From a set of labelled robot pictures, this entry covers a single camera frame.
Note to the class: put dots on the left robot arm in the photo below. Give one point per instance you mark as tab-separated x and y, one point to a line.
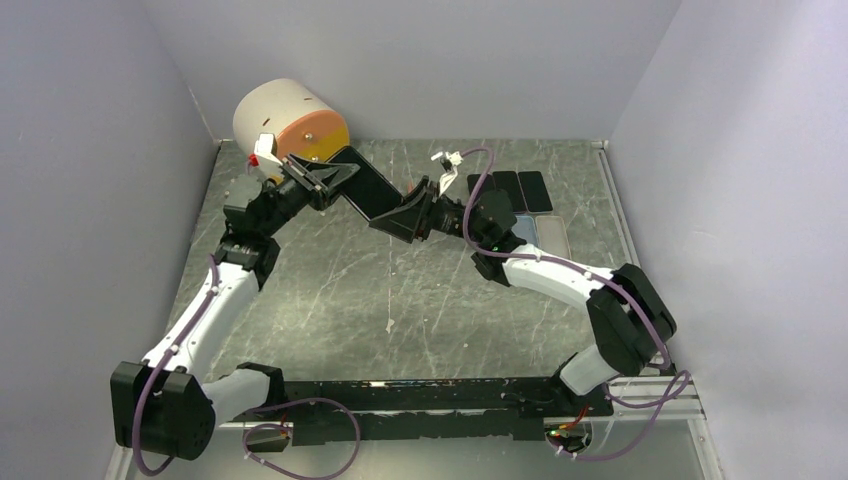
162	404

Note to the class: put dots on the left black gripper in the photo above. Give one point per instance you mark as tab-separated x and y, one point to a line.
316	179

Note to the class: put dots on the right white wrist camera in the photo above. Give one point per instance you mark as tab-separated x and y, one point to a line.
449	161

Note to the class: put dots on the round white drawer cabinet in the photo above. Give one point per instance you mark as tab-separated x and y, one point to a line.
302	124

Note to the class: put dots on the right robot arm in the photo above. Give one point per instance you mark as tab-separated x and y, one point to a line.
629	321

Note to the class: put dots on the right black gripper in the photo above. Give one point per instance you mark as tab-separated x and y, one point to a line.
413	220

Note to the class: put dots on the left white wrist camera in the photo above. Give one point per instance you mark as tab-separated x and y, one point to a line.
265	152

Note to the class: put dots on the beige phone case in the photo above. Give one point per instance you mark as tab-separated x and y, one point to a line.
552	236

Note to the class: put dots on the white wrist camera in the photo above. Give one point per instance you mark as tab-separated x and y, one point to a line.
449	161
265	152

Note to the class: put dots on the phone with purple frame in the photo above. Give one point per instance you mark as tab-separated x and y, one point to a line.
508	181

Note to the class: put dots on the black phone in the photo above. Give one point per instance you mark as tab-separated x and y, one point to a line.
368	185
488	183

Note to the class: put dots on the light blue phone case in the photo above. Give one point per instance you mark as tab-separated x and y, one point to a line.
525	228

